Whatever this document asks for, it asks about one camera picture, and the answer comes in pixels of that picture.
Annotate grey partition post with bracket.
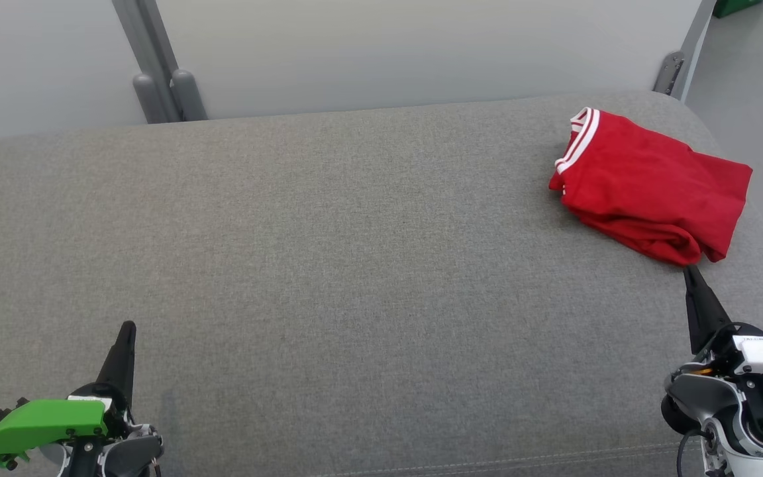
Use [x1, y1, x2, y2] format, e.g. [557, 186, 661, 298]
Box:
[670, 0, 717, 101]

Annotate grey cylindrical post foot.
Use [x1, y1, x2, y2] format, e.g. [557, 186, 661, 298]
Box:
[171, 68, 209, 121]
[132, 73, 169, 125]

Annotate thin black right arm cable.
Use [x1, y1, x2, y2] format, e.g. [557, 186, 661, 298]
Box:
[676, 429, 710, 477]

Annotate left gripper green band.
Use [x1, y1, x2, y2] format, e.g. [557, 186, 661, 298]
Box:
[0, 321, 137, 468]

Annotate green object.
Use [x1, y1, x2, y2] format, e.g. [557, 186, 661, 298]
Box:
[713, 0, 763, 19]

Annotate red Bulls 23 jersey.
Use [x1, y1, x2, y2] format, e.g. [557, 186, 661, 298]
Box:
[548, 107, 710, 267]

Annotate silver metal bracket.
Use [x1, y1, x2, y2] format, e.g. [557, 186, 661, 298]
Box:
[652, 52, 686, 95]

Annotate red shorts with white stripe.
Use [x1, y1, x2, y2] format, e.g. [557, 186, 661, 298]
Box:
[686, 151, 753, 263]

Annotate grey metal partition post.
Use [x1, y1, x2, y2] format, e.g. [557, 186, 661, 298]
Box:
[111, 0, 187, 123]

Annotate grey fabric sofa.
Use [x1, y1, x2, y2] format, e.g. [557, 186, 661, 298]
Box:
[0, 89, 763, 477]

